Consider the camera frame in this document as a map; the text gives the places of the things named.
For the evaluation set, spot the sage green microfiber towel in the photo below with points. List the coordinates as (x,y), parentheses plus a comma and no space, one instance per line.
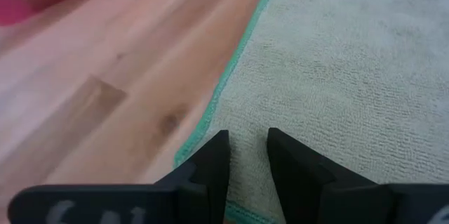
(333,76)

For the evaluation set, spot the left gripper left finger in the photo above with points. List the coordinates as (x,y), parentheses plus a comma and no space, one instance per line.
(122,204)

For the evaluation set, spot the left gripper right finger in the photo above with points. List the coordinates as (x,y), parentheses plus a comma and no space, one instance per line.
(350,204)

